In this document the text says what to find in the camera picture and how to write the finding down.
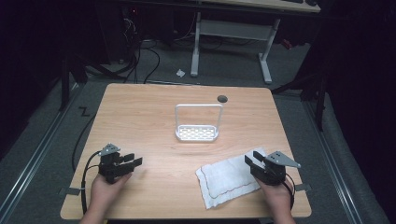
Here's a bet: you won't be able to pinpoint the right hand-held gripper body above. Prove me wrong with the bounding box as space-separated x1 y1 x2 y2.
250 150 303 187

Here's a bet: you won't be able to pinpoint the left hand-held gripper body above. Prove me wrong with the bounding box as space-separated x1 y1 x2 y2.
98 143 133 185

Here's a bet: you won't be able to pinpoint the white cloth with red trim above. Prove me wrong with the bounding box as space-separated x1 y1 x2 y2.
194 147 269 210

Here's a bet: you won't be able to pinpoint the person's right hand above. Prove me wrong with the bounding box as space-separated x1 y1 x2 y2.
255 178 294 217

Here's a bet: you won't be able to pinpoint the person's left hand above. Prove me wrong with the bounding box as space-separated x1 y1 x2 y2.
89 172 133 217

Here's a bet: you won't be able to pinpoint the black metal stand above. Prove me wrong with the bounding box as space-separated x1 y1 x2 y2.
58 55 90 112
270 69 329 133

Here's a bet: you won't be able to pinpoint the small red object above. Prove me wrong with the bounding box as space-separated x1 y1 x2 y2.
280 38 294 51

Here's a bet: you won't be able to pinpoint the dark computer tower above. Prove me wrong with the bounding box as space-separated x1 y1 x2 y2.
95 5 142 64

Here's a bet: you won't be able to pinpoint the desk with white legs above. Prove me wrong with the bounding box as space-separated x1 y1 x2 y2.
190 0 322 85

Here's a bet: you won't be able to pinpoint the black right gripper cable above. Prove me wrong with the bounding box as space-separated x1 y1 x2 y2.
281 172 297 211

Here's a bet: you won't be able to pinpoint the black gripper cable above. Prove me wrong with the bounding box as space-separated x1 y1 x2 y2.
281 172 297 211
79 150 103 217

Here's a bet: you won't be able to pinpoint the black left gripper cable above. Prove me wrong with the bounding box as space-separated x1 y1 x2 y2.
79 150 103 217

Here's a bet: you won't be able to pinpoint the thin black floor cable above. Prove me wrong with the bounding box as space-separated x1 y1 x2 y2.
71 113 98 173

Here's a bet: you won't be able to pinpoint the metal floor rail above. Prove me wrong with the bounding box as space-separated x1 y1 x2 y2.
302 100 364 224
0 83 81 224

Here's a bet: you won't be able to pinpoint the white rack with handle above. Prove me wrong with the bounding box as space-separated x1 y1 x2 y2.
174 103 225 144

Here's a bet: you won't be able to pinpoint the black floor cables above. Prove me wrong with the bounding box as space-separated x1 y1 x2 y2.
118 17 162 85

